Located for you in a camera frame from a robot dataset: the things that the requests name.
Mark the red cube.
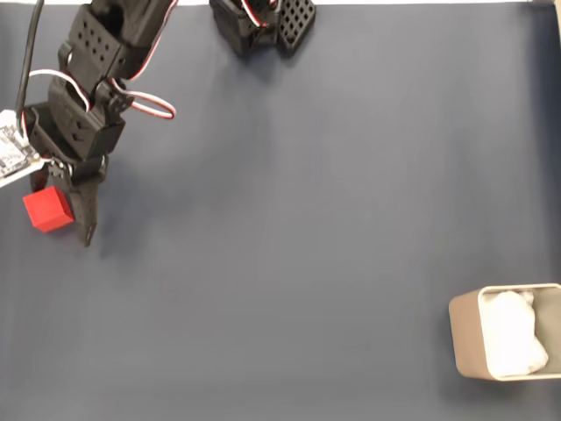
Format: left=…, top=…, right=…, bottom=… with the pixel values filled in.
left=22, top=185, right=75, bottom=234

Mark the beige metal box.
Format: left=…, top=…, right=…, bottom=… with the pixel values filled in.
left=447, top=282, right=561, bottom=381

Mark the dark grey table mat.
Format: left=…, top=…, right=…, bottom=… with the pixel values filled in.
left=0, top=3, right=561, bottom=421

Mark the white crumpled tissue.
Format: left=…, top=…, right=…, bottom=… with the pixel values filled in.
left=480, top=289, right=550, bottom=377

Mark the camera board on white mount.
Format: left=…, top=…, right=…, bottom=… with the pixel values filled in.
left=0, top=109, right=46, bottom=189

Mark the white red servo cable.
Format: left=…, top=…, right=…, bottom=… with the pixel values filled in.
left=109, top=0, right=178, bottom=122
left=236, top=0, right=281, bottom=30
left=26, top=68, right=92, bottom=113

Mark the black camera cable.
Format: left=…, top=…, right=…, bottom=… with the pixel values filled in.
left=15, top=0, right=46, bottom=132

